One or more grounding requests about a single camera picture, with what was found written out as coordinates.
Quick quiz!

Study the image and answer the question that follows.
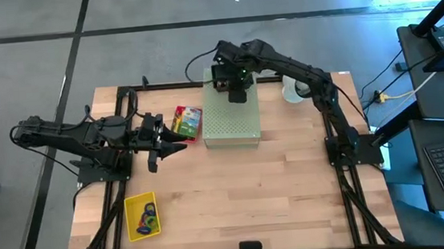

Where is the green coil wrist keychain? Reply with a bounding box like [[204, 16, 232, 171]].
[[145, 214, 160, 231]]

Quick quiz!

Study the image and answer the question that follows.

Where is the black floor cable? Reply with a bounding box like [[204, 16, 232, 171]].
[[356, 47, 408, 101]]

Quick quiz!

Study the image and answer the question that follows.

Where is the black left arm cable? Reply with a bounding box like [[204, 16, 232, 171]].
[[82, 89, 141, 125]]

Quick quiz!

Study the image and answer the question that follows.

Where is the yellow crayon box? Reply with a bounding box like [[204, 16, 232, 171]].
[[174, 104, 206, 141], [169, 106, 185, 132]]

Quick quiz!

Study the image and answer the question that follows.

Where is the yellow plug cable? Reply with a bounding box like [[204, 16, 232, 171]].
[[374, 87, 421, 104]]

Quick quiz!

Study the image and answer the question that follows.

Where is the black desk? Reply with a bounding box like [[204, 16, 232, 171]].
[[360, 19, 444, 225]]

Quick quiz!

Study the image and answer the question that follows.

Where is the dark blue chair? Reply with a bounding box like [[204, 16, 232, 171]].
[[389, 193, 444, 249]]

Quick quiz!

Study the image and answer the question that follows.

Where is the red plastic basket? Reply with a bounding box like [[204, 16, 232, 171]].
[[165, 103, 206, 146]]

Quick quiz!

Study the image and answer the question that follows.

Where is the yellow plastic basket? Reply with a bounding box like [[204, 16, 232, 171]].
[[123, 190, 164, 243]]

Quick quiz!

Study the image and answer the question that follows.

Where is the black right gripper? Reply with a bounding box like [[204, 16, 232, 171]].
[[222, 52, 261, 104]]

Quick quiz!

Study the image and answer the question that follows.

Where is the green perforated metal shelf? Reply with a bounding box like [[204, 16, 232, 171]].
[[195, 63, 263, 153]]

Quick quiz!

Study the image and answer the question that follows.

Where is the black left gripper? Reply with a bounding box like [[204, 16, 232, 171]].
[[128, 110, 191, 176]]

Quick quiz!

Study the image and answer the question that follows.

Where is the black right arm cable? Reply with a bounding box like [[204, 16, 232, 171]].
[[181, 46, 223, 84]]

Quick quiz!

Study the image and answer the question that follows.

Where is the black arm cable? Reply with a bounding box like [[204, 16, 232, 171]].
[[181, 46, 223, 84], [82, 89, 141, 125]]

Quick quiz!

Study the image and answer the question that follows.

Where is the black plastic basket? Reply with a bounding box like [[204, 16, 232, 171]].
[[210, 60, 257, 95]]

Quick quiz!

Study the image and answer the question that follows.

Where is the white bin black rim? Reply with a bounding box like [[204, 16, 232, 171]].
[[280, 71, 314, 105]]

